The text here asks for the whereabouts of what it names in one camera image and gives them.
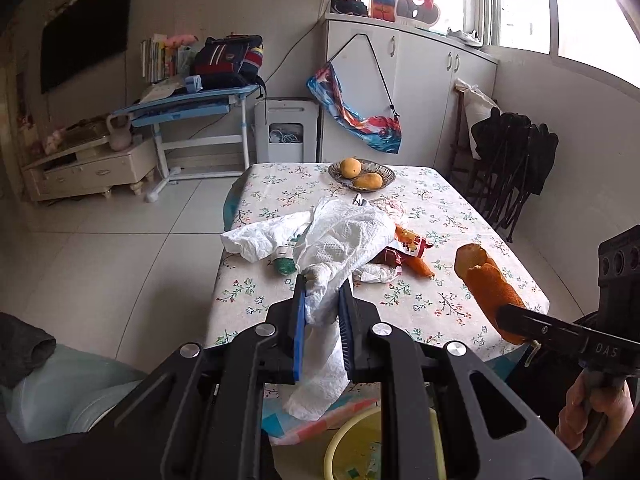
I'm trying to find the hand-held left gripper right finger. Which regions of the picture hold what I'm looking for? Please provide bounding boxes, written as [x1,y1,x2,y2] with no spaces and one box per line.
[337,279,584,480]

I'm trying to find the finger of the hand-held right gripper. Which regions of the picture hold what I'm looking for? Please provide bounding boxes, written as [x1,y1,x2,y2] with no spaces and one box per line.
[495,303,592,362]

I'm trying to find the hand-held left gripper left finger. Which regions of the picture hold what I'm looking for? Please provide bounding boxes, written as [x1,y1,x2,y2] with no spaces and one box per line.
[75,274,308,480]

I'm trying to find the white tissue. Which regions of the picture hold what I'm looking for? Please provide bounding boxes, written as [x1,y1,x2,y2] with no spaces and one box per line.
[354,262,404,284]

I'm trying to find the large orange peel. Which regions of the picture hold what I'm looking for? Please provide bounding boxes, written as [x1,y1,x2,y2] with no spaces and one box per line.
[454,243,529,346]

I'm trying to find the white plastic bag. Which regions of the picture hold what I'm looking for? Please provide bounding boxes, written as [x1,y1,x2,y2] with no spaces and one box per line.
[221,210,313,264]
[282,197,398,422]

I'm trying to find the yellow plastic basin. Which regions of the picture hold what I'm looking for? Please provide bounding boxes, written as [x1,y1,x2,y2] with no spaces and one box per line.
[322,405,447,480]

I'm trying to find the person's right hand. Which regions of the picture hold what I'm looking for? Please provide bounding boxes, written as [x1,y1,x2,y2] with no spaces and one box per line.
[554,376,637,467]

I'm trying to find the colourful patterned mat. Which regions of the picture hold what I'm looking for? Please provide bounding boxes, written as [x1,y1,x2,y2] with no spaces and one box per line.
[261,384,382,447]

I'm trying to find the orange snack wrapper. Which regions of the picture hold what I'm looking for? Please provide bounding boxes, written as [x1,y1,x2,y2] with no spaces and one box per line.
[394,224,434,262]

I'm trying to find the white paper with pink print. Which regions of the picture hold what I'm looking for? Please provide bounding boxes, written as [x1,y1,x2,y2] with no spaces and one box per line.
[369,198,407,217]

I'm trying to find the floral tablecloth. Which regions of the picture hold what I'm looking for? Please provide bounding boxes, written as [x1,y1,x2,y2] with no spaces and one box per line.
[204,162,551,362]

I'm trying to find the grey glass bowl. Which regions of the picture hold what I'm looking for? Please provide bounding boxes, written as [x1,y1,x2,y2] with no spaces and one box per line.
[327,158,396,192]

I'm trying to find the black folded chairs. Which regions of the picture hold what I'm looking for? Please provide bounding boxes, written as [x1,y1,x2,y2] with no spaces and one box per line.
[469,107,560,244]

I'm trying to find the white air purifier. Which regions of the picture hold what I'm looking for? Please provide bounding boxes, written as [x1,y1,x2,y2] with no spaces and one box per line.
[253,98,320,165]

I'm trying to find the white cloth bag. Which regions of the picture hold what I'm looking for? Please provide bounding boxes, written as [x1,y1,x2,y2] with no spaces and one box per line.
[454,78,502,162]

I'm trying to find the light blue plastic stool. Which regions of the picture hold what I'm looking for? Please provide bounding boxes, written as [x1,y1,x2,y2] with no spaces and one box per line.
[9,344,147,442]

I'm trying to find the blue study desk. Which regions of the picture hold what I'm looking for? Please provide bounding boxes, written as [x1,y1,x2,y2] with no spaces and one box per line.
[112,84,269,204]

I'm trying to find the white cabinet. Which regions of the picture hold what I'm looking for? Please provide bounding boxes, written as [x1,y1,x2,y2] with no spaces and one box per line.
[320,12,501,187]

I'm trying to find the white television stand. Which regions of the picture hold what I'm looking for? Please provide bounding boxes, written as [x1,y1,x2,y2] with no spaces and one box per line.
[22,120,159,204]

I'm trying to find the pink kettlebell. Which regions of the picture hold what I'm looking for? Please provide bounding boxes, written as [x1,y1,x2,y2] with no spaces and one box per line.
[105,113,134,152]

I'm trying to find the dark cloth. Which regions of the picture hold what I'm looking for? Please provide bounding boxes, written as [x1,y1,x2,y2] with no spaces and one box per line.
[0,312,57,389]

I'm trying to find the dark striped backpack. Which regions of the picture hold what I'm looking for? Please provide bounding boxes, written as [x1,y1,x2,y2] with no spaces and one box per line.
[192,34,265,89]

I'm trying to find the row of books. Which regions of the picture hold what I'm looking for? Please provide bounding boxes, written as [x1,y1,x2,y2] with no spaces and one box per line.
[139,34,182,84]

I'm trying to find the white shoes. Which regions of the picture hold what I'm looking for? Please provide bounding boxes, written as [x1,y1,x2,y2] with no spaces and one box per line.
[446,27,484,47]

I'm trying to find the black shoes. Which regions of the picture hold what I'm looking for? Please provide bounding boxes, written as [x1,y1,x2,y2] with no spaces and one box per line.
[329,0,369,17]

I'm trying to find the colourful box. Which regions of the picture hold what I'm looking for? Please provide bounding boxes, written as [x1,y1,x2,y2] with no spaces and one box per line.
[369,0,399,22]

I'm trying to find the pair of slippers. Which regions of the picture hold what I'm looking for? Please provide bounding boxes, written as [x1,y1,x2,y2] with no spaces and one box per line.
[397,0,442,27]

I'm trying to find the black television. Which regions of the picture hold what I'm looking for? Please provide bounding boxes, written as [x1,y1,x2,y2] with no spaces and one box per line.
[40,0,136,94]

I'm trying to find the colourful drawstring bag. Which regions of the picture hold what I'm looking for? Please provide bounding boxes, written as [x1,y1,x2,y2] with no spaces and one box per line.
[305,32,406,156]

